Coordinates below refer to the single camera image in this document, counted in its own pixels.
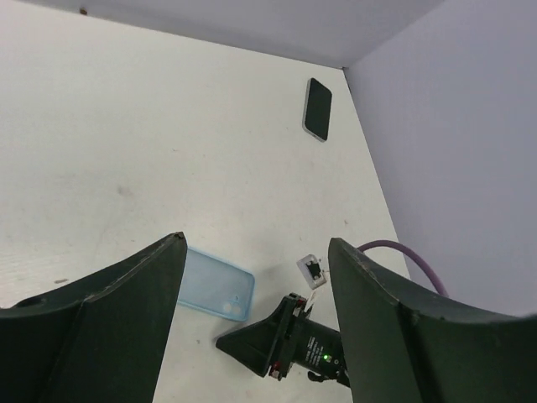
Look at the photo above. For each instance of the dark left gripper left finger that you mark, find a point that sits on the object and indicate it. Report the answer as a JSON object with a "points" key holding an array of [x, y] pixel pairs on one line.
{"points": [[99, 339]]}

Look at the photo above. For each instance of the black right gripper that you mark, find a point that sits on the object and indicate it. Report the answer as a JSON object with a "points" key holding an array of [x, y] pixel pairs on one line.
{"points": [[288, 337]]}

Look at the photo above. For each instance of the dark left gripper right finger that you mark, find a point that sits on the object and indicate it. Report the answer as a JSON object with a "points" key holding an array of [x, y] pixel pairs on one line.
{"points": [[404, 343]]}

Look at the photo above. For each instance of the light blue phone case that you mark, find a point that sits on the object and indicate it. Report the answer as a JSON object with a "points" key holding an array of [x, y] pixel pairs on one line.
{"points": [[216, 287]]}

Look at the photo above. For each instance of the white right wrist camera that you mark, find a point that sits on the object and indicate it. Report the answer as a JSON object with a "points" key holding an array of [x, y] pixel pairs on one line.
{"points": [[313, 272]]}

